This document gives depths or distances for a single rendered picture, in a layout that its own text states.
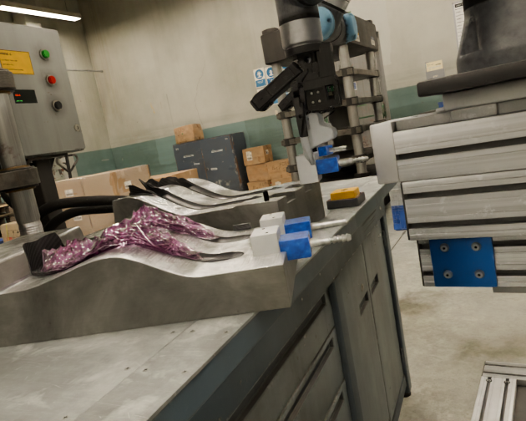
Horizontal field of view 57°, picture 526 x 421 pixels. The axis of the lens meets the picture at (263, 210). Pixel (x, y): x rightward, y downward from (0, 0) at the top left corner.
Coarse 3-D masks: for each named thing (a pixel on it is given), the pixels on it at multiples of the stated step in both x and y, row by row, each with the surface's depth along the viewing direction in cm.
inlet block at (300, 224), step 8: (264, 216) 77; (272, 216) 76; (280, 216) 74; (304, 216) 78; (264, 224) 74; (272, 224) 74; (280, 224) 74; (288, 224) 74; (296, 224) 74; (304, 224) 74; (312, 224) 76; (320, 224) 75; (328, 224) 75; (336, 224) 75; (344, 224) 75; (288, 232) 74
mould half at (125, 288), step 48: (192, 240) 75; (0, 288) 64; (48, 288) 62; (96, 288) 61; (144, 288) 60; (192, 288) 60; (240, 288) 59; (288, 288) 59; (0, 336) 64; (48, 336) 63
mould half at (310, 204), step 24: (192, 192) 111; (216, 192) 115; (240, 192) 117; (312, 192) 105; (120, 216) 102; (192, 216) 95; (216, 216) 93; (240, 216) 91; (288, 216) 91; (312, 216) 103
